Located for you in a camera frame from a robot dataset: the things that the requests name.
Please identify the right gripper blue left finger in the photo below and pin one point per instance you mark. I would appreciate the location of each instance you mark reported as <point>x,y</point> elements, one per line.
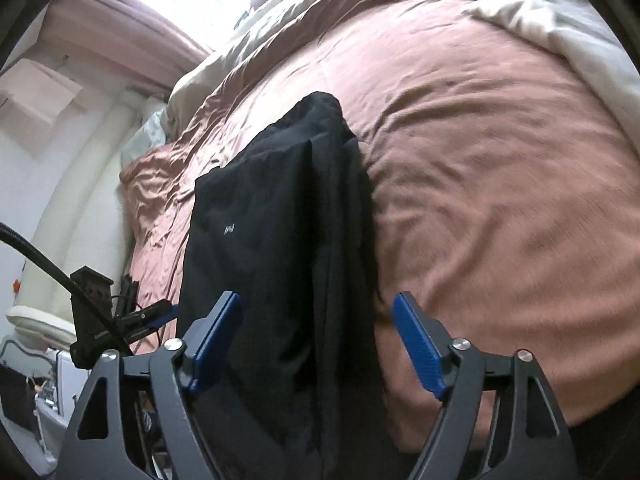
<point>208,341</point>

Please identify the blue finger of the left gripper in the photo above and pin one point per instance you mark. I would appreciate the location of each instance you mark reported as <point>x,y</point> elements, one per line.
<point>161,314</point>

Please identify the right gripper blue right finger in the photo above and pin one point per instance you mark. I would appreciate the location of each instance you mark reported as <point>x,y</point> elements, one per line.
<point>427,343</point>

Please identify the black button-up shirt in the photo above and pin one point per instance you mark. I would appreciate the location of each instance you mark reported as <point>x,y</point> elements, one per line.
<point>287,225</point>

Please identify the cream padded headboard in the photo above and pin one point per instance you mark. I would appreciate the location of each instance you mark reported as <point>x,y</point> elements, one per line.
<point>84,224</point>

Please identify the salmon pink duvet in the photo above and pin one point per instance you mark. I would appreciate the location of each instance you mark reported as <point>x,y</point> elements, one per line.
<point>506,195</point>

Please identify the light green pillow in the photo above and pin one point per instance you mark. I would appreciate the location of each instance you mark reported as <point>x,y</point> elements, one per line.
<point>150,135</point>

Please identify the hanging beige cloth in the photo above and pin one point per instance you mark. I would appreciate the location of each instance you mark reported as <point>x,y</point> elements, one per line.
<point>37,91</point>

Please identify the pink left curtain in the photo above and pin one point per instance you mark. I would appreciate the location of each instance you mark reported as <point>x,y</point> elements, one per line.
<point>123,37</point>

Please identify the cream folded blanket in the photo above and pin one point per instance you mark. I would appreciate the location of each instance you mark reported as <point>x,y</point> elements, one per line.
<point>574,30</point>

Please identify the beige blanket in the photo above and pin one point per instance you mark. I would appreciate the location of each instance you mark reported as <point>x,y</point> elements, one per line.
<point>254,34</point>

